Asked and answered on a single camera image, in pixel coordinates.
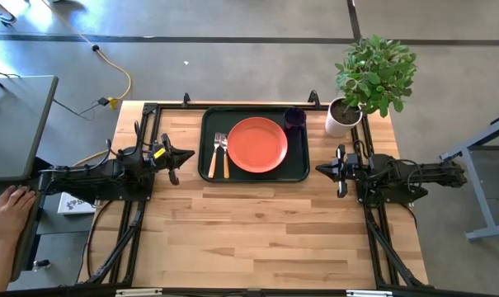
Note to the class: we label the green leafy plant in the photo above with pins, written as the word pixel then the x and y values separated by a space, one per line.
pixel 377 74

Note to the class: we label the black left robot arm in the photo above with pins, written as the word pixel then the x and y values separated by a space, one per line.
pixel 88 177

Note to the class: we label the purple faceted cup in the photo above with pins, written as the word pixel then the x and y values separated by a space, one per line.
pixel 294 119

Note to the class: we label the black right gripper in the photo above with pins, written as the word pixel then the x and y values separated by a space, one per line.
pixel 342 185

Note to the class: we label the orange round plate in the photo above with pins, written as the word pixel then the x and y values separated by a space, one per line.
pixel 257 144

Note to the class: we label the person's hand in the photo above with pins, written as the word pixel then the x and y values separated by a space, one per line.
pixel 10 214

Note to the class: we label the black rectangular tray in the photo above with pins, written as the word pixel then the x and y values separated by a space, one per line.
pixel 210 119

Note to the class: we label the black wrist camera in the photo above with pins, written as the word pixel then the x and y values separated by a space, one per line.
pixel 158 153
pixel 356 165

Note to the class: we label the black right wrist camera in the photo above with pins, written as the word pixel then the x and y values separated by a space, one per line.
pixel 356 165

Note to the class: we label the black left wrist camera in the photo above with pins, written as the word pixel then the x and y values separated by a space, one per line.
pixel 158 153

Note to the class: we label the person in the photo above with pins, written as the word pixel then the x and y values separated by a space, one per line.
pixel 3 15

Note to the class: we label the white textured plant pot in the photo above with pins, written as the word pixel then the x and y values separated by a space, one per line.
pixel 335 125

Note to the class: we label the white printed box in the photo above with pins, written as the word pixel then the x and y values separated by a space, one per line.
pixel 73 204

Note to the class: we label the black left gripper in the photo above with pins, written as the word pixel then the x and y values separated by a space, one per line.
pixel 168 165

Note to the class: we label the grey-blue metal stand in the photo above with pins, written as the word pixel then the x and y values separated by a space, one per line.
pixel 476 177

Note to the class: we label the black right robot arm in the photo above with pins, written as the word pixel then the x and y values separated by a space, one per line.
pixel 430 173

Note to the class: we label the silver metal bracket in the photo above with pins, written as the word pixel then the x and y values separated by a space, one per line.
pixel 137 292
pixel 368 293

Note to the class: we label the grey folding table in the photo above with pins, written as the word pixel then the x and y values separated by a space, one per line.
pixel 18 123

